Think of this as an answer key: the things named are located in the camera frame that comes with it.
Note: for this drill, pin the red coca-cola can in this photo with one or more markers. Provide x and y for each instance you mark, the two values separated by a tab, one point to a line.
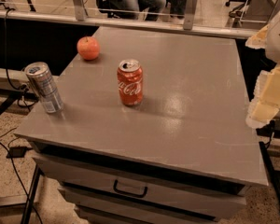
130	82

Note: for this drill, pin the person in jeans seated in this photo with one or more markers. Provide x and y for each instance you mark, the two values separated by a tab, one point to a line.
132	8

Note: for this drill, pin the metal railing frame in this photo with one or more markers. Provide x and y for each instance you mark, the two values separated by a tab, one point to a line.
199	19

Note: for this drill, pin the red apple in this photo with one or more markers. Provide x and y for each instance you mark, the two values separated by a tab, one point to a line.
88	48

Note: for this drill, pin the black drawer handle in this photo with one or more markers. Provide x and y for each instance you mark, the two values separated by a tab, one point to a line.
130	190

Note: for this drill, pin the silver energy drink can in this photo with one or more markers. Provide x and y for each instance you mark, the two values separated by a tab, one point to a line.
42	82

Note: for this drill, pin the grey drawer cabinet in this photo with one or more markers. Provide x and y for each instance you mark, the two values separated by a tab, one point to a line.
187	141

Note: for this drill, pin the black office chair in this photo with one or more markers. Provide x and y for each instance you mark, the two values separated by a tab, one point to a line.
237	12

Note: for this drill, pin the black power adapter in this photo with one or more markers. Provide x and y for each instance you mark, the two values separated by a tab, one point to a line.
17	152

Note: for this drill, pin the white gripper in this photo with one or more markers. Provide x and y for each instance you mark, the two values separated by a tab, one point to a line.
278	42

